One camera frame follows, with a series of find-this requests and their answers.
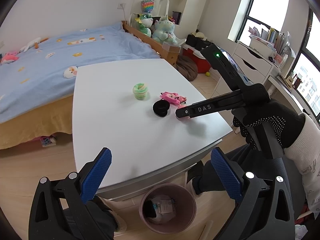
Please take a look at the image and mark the left shoe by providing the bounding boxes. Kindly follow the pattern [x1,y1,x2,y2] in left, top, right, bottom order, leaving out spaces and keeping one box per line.
[110,210,127,235]

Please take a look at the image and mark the right leg dark trousers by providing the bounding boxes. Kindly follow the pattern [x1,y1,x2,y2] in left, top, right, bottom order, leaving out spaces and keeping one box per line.
[194,143,308,240]

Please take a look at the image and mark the black bag on cooler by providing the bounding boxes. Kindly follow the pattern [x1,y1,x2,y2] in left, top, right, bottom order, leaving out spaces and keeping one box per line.
[185,34,213,51]

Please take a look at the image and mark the white drawer cabinet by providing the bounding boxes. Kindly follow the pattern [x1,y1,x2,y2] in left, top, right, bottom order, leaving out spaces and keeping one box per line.
[232,42,279,84]

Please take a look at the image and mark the wall power socket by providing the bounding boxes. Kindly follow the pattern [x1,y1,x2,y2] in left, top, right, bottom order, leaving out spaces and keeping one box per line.
[117,3,126,10]

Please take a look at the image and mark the shoe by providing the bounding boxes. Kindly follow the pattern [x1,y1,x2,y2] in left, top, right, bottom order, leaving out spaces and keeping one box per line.
[110,210,127,235]
[184,161,204,199]

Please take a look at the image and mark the black hair scrunchie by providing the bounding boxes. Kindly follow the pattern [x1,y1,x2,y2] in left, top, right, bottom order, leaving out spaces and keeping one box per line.
[152,99,170,118]

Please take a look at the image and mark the white table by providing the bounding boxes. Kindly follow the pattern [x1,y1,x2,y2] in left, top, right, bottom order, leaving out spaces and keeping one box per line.
[72,59,232,201]

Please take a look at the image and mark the right shoe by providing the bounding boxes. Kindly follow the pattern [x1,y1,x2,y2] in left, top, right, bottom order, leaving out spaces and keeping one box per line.
[184,161,204,199]

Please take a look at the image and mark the books on cabinet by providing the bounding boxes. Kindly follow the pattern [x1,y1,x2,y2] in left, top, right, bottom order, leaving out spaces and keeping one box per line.
[248,27,296,66]

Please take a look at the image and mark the brown bean bag cushion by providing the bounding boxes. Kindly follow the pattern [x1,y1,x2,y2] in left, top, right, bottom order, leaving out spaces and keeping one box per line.
[176,55,198,81]

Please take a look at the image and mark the pink trash bin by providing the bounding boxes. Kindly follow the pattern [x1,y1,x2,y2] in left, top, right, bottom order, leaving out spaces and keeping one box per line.
[139,183,196,235]

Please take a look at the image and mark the bed with blue blanket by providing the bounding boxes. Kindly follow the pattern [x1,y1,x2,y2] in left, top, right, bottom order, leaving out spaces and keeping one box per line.
[1,22,180,149]

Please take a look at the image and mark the pink round plush toy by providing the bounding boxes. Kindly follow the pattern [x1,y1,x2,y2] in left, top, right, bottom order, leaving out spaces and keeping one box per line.
[175,105,193,119]

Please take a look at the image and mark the pink haired doll figure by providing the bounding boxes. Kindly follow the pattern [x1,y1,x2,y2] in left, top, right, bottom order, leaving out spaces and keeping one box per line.
[159,92,187,105]

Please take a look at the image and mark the right black gloved hand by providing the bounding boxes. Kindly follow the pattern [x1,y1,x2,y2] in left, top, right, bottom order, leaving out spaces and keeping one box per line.
[233,99,308,150]

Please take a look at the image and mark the green dragon plush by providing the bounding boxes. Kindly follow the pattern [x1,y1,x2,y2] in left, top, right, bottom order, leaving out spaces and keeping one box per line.
[135,14,153,37]

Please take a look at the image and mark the right forearm white sleeve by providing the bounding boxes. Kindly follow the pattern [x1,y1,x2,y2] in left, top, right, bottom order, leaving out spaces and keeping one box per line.
[284,113,320,217]

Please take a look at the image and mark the light green dinosaur plush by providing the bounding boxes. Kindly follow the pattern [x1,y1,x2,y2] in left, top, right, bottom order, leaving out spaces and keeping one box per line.
[151,15,177,44]

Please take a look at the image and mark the white desk by window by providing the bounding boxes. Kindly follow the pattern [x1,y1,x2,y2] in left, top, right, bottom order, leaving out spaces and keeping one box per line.
[268,76,319,128]

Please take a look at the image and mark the pink plush on bed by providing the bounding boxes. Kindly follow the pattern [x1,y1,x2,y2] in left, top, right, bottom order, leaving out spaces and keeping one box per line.
[1,51,19,64]

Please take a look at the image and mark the red cooler box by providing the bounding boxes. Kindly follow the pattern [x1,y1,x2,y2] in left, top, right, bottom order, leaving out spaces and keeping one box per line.
[183,44,211,74]

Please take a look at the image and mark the white goose plush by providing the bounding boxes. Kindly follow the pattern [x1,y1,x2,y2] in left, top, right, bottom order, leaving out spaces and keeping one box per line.
[19,37,48,53]

